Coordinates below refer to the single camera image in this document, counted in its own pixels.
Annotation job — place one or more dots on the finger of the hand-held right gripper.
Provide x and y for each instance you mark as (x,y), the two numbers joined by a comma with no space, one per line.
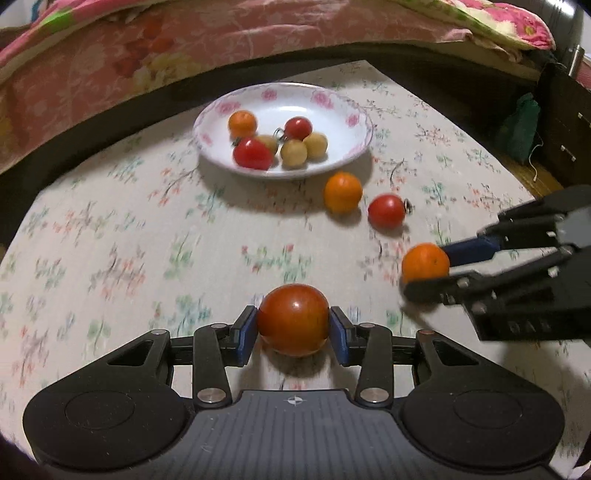
(429,291)
(471,251)

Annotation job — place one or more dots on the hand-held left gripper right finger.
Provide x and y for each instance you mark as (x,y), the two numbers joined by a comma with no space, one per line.
(339,339)

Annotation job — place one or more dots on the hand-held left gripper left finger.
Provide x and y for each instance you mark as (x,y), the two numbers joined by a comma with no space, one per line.
(247,334)

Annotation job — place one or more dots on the small orange mandarin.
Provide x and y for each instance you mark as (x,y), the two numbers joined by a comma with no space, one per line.
(425,262)
(242,123)
(342,192)

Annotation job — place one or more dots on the large red tomato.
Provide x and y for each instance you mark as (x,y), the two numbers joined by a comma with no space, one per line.
(293,318)

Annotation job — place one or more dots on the white floral-rimmed plate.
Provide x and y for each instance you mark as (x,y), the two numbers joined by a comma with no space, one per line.
(337,134)

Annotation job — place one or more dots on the tan longan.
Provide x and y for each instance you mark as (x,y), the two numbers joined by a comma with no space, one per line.
(269,142)
(293,153)
(316,145)

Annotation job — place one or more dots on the small red tomato with stem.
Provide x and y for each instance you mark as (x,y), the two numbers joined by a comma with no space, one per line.
(298,128)
(387,211)

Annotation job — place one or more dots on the green cloth bag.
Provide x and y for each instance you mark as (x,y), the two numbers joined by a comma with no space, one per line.
(521,124)

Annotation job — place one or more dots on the dark wooden furniture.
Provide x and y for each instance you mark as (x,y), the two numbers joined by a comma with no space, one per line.
(568,120)

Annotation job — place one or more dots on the floral tablecloth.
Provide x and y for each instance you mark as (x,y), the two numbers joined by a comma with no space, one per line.
(115,230)

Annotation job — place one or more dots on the green and pink floral quilt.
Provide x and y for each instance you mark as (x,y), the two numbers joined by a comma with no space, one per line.
(508,23)

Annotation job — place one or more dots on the dark bed base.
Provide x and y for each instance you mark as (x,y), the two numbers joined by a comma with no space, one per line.
(138,106)

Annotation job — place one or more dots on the pink floral blanket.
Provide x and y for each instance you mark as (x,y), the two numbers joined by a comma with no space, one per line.
(138,55)

